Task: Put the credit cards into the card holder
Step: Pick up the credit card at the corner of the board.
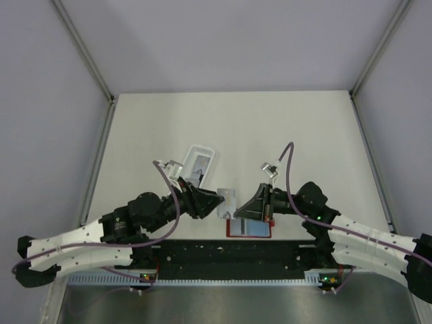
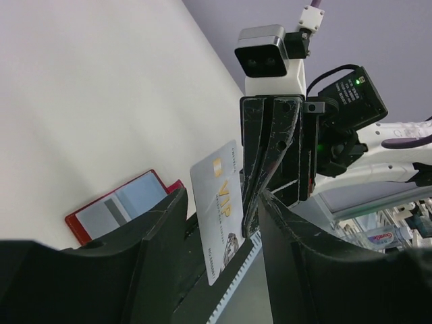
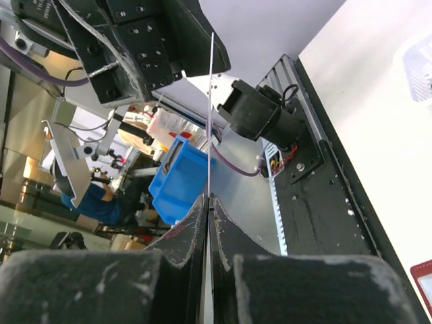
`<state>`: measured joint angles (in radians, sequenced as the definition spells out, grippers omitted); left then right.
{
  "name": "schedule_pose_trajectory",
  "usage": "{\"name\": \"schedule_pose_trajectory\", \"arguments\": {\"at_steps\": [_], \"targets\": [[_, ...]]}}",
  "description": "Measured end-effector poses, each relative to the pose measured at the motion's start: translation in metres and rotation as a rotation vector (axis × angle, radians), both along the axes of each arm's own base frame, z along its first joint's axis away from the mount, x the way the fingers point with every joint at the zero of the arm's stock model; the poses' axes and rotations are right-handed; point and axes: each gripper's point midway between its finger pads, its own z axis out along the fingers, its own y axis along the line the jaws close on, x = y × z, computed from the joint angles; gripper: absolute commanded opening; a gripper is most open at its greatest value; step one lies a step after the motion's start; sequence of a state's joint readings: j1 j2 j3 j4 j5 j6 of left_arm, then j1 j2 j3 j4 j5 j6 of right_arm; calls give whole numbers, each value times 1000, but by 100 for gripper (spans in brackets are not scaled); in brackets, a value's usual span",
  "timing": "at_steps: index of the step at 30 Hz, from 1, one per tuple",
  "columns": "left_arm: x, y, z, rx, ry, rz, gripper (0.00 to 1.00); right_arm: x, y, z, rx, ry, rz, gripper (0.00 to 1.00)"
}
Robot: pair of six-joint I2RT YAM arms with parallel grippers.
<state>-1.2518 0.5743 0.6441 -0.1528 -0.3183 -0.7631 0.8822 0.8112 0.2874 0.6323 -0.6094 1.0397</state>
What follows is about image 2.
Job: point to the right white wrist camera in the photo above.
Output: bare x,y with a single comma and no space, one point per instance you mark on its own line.
273,60

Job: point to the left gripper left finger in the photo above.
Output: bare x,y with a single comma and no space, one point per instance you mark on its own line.
126,276

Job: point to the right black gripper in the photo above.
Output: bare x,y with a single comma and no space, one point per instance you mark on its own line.
279,140

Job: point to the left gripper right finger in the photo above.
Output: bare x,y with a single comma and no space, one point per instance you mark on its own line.
315,277

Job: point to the red leather card holder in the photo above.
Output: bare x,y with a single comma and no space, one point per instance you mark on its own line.
137,196

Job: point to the silver magnetic stripe card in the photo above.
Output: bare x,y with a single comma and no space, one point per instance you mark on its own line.
102,217

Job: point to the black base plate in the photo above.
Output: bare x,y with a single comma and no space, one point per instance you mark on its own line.
195,300

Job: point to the plastic water bottle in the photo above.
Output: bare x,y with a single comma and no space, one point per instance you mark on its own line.
389,236

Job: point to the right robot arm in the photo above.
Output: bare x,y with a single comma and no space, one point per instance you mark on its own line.
355,146

